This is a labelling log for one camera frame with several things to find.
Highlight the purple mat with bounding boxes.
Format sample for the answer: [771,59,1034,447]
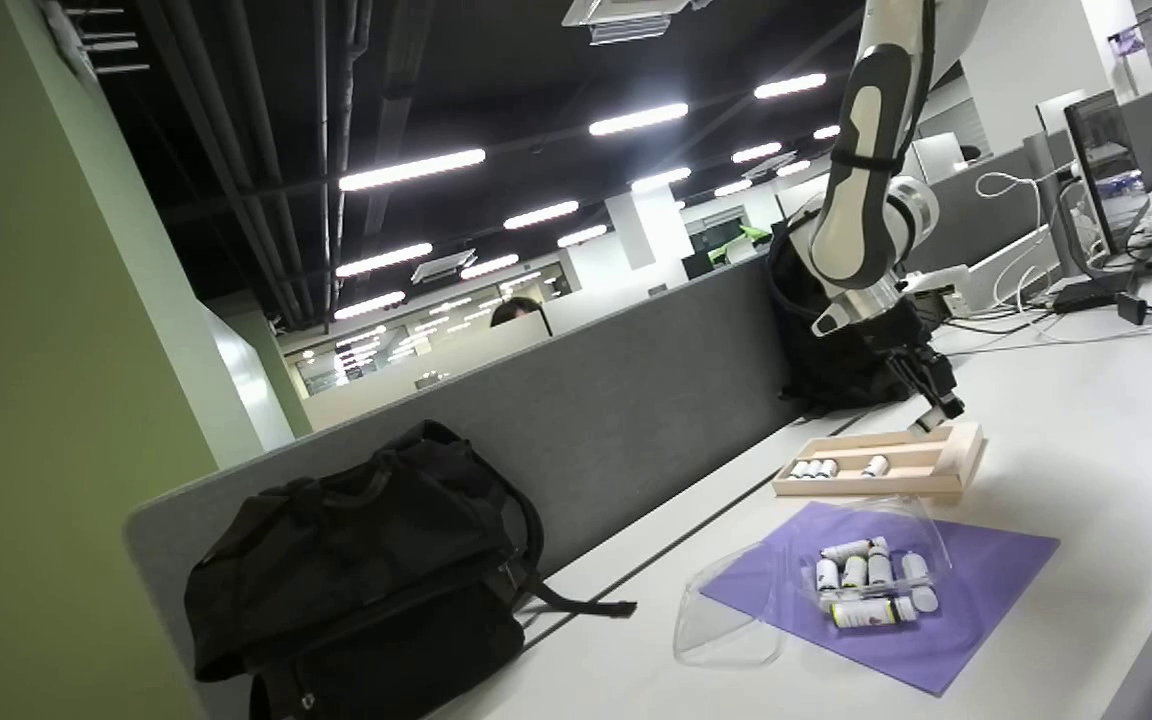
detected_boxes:
[699,504,1057,695]

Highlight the white power strip box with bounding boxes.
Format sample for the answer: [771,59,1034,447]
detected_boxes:
[939,223,1057,321]

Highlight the top white bottle in container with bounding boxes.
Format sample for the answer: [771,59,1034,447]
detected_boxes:
[820,536,889,564]

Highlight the front white bottle in container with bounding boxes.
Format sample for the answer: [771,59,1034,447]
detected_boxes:
[830,597,919,633]

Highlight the black duffel bag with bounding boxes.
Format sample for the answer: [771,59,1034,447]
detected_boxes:
[182,421,636,720]

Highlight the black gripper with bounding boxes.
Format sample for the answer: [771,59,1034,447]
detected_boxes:
[866,314,962,421]

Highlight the white bottles in tray left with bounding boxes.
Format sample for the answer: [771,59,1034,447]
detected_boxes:
[791,461,838,478]

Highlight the grey desk partition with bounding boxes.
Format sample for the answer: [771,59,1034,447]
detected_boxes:
[123,138,1038,720]

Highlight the white bottle in tray right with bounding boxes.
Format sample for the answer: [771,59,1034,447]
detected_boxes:
[862,457,890,478]

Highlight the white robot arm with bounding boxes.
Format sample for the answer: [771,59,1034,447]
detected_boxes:
[799,0,988,432]

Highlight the small bottle with dark cap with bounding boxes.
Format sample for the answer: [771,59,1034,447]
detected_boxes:
[910,407,949,432]

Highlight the white bottle in container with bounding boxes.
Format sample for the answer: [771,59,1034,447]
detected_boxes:
[820,536,889,564]
[830,597,919,633]

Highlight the wooden tray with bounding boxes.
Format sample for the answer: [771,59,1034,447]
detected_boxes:
[771,421,988,504]

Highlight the black backpack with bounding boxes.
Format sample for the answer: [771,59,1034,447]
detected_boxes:
[765,220,928,411]

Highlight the computer monitor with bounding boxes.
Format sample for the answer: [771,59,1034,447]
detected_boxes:
[1065,93,1152,250]

